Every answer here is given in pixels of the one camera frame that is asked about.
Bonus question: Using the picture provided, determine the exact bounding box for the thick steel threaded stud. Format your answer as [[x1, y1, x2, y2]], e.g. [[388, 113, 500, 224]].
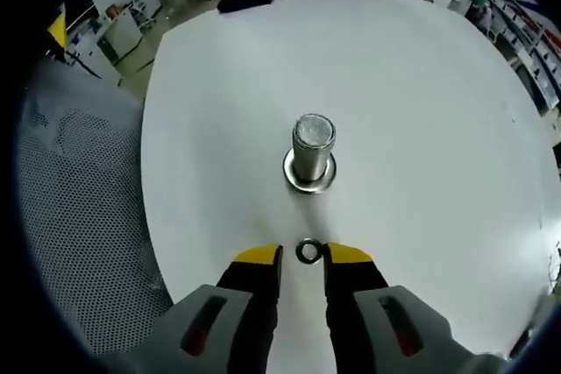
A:
[[281, 112, 339, 195]]

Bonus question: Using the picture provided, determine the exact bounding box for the shelf unit with white bins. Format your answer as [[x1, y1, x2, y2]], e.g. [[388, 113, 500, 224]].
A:
[[437, 0, 561, 122]]

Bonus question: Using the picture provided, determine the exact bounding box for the white mesh office chair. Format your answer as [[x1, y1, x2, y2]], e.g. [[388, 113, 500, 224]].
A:
[[16, 57, 177, 358]]

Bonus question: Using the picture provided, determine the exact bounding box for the small silver washer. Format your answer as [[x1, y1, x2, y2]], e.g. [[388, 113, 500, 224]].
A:
[[296, 238, 325, 266]]

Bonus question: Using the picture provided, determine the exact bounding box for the white cabinet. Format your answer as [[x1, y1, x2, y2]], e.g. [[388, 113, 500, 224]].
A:
[[84, 0, 162, 76]]

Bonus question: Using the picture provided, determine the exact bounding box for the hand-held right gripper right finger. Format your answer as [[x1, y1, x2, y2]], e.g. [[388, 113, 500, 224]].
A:
[[323, 242, 458, 374]]

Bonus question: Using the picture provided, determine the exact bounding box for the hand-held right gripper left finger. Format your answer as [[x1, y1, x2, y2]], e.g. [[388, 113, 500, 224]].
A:
[[131, 243, 286, 374]]

